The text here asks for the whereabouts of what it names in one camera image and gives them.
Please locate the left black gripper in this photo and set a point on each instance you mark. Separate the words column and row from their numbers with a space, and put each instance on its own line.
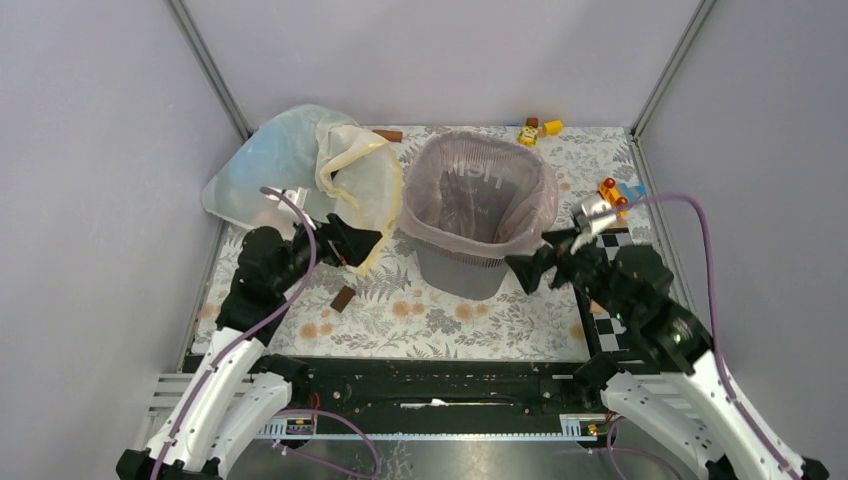
column 343, row 242

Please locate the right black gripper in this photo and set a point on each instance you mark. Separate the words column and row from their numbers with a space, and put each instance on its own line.
column 529, row 267

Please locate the clear yellowish plastic bag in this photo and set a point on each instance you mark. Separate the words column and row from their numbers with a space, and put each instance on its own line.
column 346, row 169

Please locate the pink plastic trash bag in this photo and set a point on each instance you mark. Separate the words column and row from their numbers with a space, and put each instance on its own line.
column 478, row 195

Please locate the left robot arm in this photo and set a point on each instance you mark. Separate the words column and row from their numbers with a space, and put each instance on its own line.
column 237, row 387

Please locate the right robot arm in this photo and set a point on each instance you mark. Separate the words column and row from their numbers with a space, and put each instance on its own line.
column 728, row 439

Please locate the grey mesh trash bin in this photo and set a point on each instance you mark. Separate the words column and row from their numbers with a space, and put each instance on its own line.
column 463, row 275

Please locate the small brown rectangular chip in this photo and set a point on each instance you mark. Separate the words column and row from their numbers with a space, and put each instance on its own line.
column 343, row 299

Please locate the floral patterned table mat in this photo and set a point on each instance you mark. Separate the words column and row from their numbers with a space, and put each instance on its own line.
column 394, row 313

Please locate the orange toy car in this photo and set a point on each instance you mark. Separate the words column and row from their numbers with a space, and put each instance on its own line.
column 609, row 192

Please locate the black white checkerboard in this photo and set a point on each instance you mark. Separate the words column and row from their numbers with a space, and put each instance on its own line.
column 604, row 333

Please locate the blue triangular toy piece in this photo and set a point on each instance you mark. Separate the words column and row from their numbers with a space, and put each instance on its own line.
column 632, row 193

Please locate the brown cylindrical toy block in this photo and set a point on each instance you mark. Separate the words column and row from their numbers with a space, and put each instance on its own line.
column 394, row 136

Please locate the yellow toy figure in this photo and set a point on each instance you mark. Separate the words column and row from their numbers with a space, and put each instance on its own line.
column 528, row 136

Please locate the yellow toy cube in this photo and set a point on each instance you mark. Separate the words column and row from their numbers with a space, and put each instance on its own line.
column 553, row 127

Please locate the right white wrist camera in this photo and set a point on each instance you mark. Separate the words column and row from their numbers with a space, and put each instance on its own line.
column 591, row 216

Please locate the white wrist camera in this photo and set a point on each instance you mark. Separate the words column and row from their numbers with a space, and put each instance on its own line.
column 293, row 203
column 591, row 216

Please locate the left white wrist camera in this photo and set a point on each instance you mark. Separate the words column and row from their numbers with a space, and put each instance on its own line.
column 293, row 203

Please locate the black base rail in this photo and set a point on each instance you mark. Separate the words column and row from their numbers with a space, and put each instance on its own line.
column 443, row 397

